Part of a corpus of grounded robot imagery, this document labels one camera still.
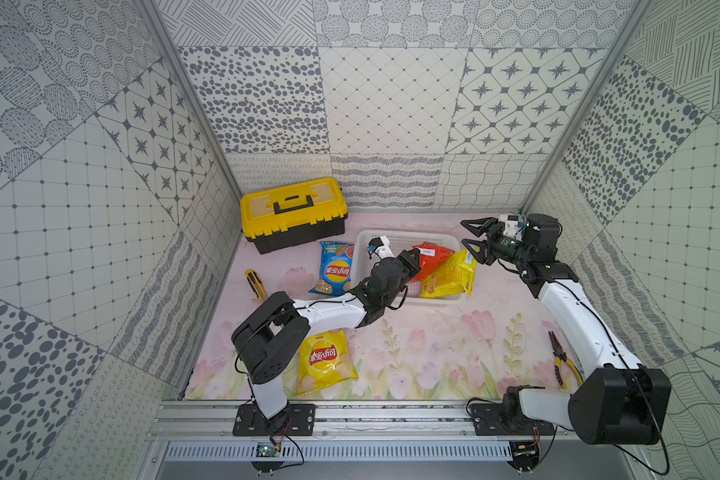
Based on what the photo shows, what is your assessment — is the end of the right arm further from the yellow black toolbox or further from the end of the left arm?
the yellow black toolbox

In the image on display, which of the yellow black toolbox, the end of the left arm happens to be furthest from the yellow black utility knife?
the end of the left arm

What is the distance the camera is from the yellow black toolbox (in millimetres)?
982
